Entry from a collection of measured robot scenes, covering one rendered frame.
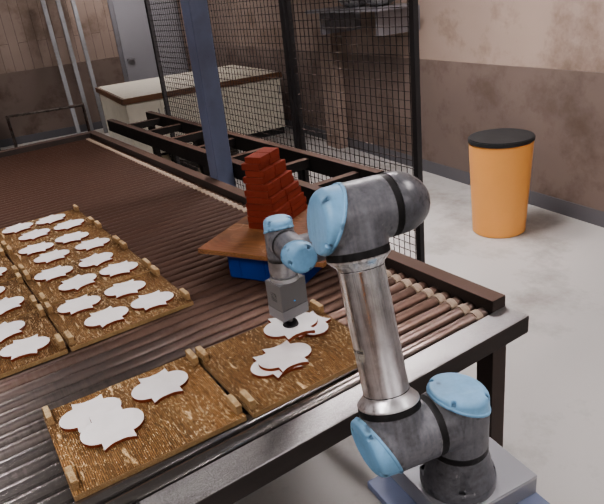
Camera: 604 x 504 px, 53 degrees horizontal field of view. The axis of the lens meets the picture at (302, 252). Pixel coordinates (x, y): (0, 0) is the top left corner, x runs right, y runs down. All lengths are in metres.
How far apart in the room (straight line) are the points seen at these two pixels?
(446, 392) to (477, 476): 0.18
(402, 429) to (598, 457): 1.80
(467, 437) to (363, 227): 0.44
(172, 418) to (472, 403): 0.74
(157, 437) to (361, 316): 0.66
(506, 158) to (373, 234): 3.51
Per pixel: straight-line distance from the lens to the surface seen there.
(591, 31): 4.85
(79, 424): 1.63
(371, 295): 1.06
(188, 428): 1.52
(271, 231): 1.48
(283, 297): 1.55
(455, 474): 1.27
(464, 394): 1.19
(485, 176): 4.56
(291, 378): 1.61
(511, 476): 1.37
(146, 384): 1.69
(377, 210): 1.03
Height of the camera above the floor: 1.86
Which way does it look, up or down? 24 degrees down
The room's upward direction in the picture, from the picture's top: 7 degrees counter-clockwise
